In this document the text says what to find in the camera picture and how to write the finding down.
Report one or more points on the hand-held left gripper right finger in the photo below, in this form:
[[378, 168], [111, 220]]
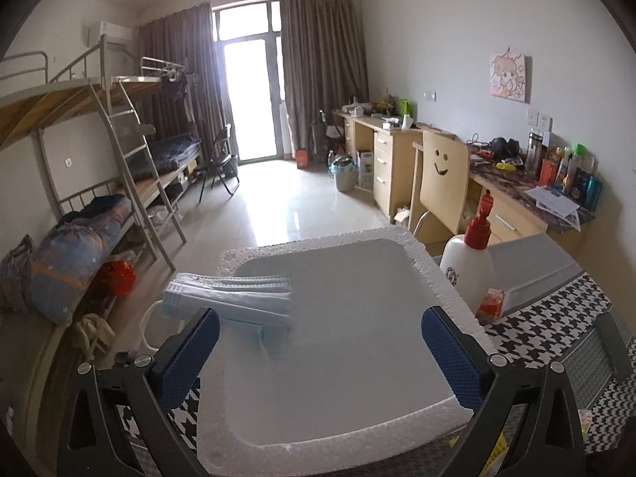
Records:
[[454, 362]]

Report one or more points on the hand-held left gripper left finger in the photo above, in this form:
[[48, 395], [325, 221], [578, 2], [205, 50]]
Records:
[[186, 357]]

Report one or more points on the stack of blue face masks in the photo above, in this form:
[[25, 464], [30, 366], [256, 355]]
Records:
[[233, 293]]

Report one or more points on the white foam board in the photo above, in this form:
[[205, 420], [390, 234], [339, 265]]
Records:
[[348, 333]]

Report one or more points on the white plastic basin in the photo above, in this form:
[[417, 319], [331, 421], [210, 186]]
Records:
[[154, 328]]

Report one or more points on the orange snack packet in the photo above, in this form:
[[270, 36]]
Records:
[[491, 303]]

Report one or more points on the white pump bottle red cap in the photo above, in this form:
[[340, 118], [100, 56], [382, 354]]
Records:
[[464, 268]]

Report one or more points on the houndstooth tablecloth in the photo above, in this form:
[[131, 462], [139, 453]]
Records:
[[546, 318]]

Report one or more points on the red plastic bag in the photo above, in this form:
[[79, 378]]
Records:
[[119, 278]]

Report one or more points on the blue bedding bundle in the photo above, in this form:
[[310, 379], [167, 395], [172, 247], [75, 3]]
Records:
[[74, 253]]

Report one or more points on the wooden desk with dark top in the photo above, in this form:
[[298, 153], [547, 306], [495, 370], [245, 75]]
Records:
[[507, 208]]

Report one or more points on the wooden chair with smiley face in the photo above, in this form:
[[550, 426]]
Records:
[[442, 179]]

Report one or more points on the white papers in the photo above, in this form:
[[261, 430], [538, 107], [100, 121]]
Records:
[[554, 201]]

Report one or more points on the black folding chair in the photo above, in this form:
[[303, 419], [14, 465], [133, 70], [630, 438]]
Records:
[[218, 159]]

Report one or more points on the folded blue quilt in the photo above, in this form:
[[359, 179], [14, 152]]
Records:
[[171, 154]]

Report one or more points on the yellow object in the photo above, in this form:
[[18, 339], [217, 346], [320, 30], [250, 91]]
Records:
[[506, 165]]

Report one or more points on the red box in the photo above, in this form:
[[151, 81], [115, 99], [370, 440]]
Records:
[[548, 173]]

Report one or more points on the white box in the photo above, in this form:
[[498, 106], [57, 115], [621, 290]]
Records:
[[364, 169]]

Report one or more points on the wooden desk with drawers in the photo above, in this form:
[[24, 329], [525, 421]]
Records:
[[390, 159]]

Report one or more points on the grey trash bin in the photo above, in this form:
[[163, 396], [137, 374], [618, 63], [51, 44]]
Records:
[[344, 176]]

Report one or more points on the teal can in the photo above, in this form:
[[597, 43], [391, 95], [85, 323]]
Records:
[[593, 193]]

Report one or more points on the black headphones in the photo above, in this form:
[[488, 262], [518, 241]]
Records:
[[504, 148]]

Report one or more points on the green cap bottle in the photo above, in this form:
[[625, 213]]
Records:
[[577, 161]]

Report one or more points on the green box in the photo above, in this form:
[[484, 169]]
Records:
[[406, 107]]

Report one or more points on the dark hanging clothes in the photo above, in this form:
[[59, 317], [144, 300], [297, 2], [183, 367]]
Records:
[[175, 87]]

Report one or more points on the metal bunk bed with ladder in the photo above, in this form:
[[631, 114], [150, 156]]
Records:
[[74, 109]]

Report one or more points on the glass balcony door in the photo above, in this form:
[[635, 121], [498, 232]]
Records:
[[253, 84]]

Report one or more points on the brown curtain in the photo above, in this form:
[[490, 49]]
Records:
[[323, 59], [184, 69]]

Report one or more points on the white air conditioner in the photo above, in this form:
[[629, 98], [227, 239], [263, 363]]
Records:
[[110, 34]]

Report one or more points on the white wall socket pair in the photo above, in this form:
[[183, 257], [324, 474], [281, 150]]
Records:
[[539, 119]]

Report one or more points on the small white wall socket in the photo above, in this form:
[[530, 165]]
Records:
[[430, 95]]

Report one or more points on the cartoon wall picture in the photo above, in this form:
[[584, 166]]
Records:
[[509, 77]]

